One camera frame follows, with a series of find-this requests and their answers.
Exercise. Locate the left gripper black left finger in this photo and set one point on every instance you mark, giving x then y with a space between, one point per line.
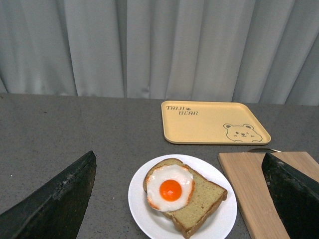
55 210

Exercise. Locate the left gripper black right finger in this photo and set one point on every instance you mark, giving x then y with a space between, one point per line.
295 196

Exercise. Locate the yellow bear tray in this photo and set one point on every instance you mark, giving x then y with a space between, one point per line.
191 122

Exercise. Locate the grey curtain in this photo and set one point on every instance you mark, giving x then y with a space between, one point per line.
250 51

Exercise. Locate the bottom bread slice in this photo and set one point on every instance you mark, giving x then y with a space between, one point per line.
206 198

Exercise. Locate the fried egg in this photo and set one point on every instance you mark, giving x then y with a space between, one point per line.
169 188

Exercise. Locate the bamboo cutting board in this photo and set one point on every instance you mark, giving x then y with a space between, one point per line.
244 171

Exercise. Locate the white round plate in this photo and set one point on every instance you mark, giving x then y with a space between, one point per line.
156 226

